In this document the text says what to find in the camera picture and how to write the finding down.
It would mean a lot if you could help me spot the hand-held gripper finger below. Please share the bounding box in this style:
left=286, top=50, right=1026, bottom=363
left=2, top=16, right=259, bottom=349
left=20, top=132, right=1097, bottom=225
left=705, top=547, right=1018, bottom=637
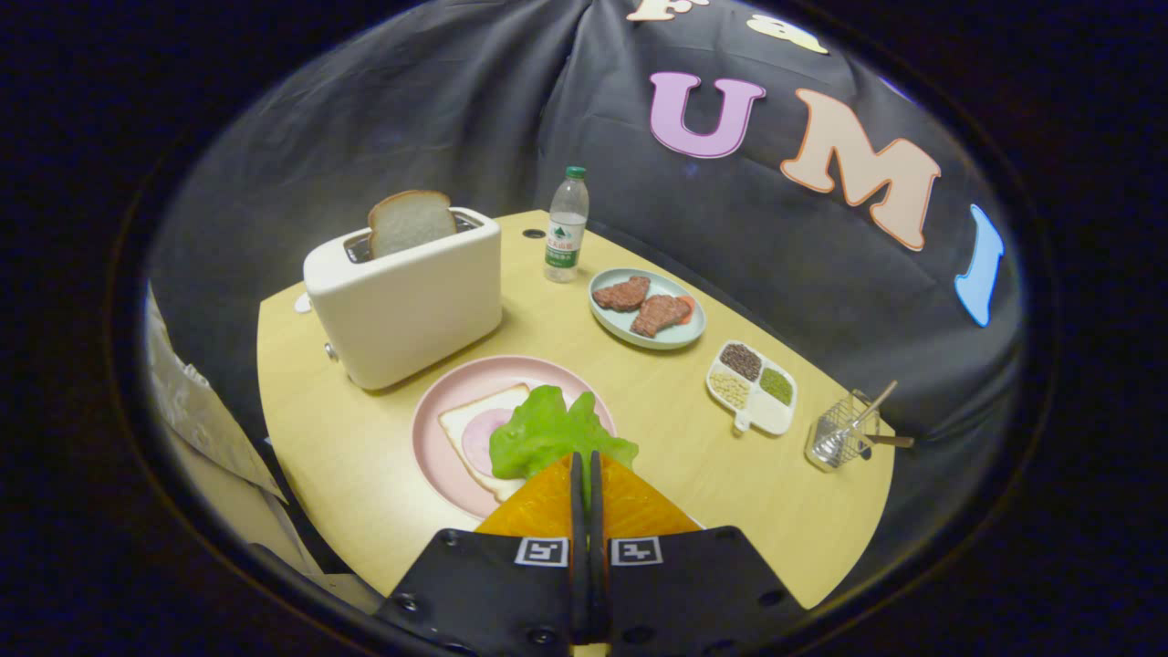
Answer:
left=589, top=450, right=808, bottom=657
left=374, top=450, right=594, bottom=657

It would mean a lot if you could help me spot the green lettuce leaf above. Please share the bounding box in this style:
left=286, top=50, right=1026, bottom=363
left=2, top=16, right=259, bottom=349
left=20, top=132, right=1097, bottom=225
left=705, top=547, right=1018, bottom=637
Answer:
left=489, top=385, right=640, bottom=482

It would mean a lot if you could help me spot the toasted bread slice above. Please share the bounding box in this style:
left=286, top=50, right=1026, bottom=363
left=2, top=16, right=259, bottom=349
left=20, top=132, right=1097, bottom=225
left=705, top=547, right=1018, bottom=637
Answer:
left=367, top=190, right=459, bottom=259

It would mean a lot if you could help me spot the pink ham slice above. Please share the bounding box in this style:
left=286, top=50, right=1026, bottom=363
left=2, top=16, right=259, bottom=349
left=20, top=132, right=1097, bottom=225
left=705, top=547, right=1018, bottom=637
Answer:
left=461, top=408, right=516, bottom=477

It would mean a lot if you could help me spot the white bread slice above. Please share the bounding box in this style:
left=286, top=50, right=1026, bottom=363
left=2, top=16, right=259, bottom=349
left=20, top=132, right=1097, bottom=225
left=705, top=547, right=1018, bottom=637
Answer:
left=438, top=383, right=532, bottom=503

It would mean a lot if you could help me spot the pink round plate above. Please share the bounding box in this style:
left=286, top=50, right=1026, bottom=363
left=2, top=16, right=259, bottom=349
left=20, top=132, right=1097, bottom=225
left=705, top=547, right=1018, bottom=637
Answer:
left=411, top=355, right=618, bottom=521

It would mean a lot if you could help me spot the pile of yellow soybeans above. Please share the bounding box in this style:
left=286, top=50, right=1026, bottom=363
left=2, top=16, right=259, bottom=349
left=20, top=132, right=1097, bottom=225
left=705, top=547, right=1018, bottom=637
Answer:
left=710, top=372, right=751, bottom=410

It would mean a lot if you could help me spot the white divided dish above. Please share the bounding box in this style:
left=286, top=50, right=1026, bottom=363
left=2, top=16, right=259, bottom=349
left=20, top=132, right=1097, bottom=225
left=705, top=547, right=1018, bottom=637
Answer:
left=705, top=340, right=798, bottom=436

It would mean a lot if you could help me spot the pale green round plate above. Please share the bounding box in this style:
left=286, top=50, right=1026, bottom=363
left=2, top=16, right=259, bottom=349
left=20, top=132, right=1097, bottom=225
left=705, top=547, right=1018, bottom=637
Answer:
left=588, top=267, right=708, bottom=351

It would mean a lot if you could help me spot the pile of dark beans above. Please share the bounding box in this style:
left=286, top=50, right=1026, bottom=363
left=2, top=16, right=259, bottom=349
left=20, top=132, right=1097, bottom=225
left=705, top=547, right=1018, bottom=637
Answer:
left=720, top=343, right=763, bottom=381

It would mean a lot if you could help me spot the brown meat patty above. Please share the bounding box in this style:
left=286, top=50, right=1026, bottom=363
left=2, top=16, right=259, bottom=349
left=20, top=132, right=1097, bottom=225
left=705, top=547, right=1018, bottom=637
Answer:
left=593, top=276, right=651, bottom=313
left=631, top=294, right=694, bottom=339

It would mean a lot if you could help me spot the white toaster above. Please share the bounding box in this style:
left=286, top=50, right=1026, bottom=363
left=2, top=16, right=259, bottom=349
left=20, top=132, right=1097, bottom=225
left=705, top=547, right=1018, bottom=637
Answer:
left=294, top=208, right=504, bottom=392

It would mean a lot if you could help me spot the clear water bottle green cap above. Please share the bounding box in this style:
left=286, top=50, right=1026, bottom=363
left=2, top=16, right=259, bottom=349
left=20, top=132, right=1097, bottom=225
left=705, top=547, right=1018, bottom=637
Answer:
left=544, top=166, right=590, bottom=284

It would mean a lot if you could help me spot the crumpled pale sheet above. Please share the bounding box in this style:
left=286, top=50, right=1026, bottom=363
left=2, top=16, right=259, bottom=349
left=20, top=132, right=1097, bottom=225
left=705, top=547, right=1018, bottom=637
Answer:
left=144, top=283, right=288, bottom=501

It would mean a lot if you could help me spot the black backdrop cloth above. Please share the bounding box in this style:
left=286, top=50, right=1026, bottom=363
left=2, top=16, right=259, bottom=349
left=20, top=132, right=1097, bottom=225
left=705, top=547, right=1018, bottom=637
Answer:
left=146, top=0, right=1027, bottom=585

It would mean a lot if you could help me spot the metal wire utensil holder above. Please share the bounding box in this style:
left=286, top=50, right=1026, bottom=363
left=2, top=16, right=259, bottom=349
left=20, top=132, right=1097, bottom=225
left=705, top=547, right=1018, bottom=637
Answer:
left=805, top=391, right=882, bottom=472

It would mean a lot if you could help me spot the long wooden handled spoon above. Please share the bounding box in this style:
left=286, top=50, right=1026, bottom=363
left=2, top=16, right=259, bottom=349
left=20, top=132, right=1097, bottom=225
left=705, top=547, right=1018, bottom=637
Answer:
left=817, top=381, right=898, bottom=457

